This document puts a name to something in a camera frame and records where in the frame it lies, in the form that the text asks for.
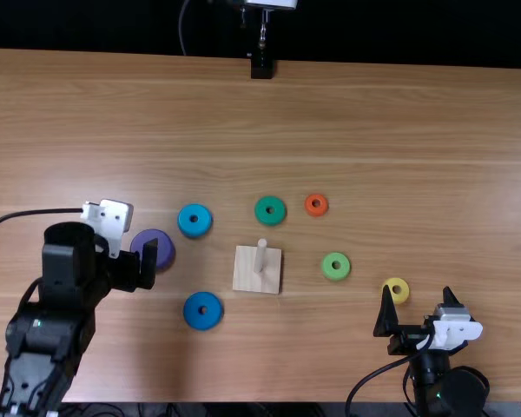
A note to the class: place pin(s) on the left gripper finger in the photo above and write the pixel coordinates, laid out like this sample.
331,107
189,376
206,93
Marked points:
149,265

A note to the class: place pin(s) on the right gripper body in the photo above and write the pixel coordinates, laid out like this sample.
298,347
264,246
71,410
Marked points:
410,341

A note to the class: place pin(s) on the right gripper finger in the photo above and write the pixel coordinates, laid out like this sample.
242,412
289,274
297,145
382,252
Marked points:
450,299
386,319

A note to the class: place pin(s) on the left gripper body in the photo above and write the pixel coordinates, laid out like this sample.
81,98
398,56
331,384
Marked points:
123,273

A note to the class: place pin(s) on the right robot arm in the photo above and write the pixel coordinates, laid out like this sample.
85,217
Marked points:
464,386

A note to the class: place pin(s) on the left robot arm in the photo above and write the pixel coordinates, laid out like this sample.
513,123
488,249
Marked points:
56,304

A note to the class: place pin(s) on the wooden peg base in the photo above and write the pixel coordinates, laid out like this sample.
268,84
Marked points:
247,269

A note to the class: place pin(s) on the black clamp stand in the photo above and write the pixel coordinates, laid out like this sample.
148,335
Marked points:
262,71

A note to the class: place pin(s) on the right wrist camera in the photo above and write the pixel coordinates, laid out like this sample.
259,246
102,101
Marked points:
460,330

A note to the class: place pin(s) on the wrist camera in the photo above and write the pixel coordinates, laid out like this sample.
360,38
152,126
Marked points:
460,330
110,219

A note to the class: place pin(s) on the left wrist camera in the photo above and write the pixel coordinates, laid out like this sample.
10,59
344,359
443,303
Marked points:
110,219

